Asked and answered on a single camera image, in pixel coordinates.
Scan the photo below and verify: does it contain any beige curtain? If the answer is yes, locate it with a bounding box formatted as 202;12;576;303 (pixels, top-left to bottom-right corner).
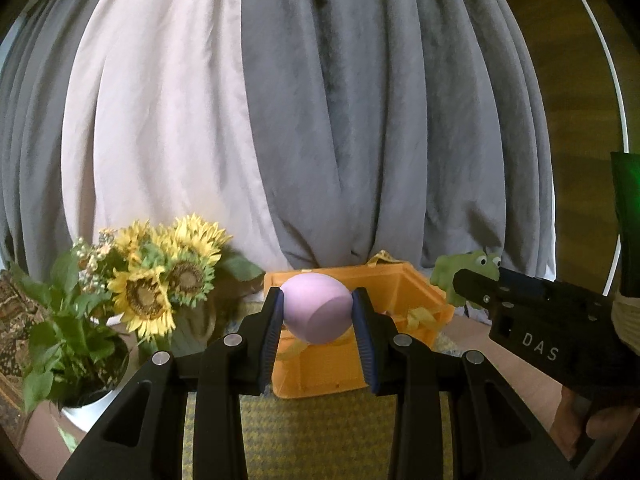
60;0;286;273

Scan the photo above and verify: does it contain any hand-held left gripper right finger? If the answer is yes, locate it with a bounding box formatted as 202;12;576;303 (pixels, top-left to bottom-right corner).
352;287;586;480

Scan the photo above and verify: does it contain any pink soft ball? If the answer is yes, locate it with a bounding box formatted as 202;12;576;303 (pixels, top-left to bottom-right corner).
279;272;354;346

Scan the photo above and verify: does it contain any sunflower bouquet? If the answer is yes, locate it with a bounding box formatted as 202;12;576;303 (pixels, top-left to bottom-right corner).
72;214;266;342

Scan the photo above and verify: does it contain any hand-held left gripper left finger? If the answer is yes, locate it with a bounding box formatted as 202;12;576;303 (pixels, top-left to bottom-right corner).
56;287;285;480

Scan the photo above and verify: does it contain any white curved tube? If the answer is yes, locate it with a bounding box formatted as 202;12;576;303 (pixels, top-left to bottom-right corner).
552;0;629;295

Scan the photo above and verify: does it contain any person's right hand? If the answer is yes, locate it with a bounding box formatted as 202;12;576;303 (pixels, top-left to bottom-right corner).
552;383;640;460

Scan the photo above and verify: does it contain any yellow-green knitted mat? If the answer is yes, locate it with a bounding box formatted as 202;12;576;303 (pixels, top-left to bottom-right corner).
181;300;473;480

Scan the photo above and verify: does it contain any white sheer curtain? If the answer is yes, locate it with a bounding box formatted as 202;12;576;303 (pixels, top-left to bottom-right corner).
542;200;557;283

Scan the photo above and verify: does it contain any grey curtain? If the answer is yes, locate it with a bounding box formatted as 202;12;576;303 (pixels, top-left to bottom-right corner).
240;0;553;286
0;0;108;271

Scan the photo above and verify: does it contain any brown patterned cloth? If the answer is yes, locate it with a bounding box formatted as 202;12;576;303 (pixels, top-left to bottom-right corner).
0;270;48;441

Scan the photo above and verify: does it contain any green plant in white pot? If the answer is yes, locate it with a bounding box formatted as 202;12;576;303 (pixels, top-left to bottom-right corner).
9;250;132;453

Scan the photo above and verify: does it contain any orange plastic basket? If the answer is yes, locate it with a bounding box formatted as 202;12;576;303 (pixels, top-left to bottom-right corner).
263;250;455;400

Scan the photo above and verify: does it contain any green frog plush toy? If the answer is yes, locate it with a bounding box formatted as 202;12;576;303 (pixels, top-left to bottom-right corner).
431;249;503;307

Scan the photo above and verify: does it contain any grey ribbed vase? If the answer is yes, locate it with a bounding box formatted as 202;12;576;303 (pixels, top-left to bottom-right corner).
167;277;267;358

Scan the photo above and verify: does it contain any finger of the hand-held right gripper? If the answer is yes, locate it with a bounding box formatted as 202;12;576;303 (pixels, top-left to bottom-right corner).
452;268;507;312
497;266;562;302

